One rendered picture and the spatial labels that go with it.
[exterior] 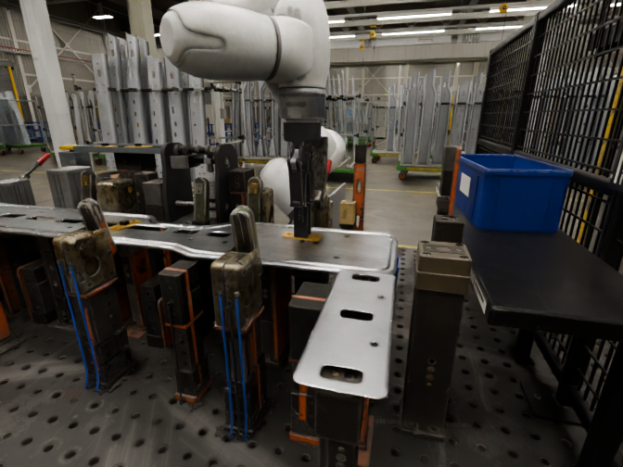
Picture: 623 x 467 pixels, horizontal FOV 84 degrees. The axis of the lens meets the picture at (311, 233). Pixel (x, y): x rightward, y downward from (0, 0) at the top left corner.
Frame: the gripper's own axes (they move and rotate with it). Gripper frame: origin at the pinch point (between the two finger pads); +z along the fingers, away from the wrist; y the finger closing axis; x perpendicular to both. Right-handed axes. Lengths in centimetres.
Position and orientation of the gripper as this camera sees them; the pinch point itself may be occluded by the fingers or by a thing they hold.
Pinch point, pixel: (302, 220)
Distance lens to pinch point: 74.5
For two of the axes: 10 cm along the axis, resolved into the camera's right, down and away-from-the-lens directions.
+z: 0.0, 9.5, 3.2
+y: -2.5, 3.0, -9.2
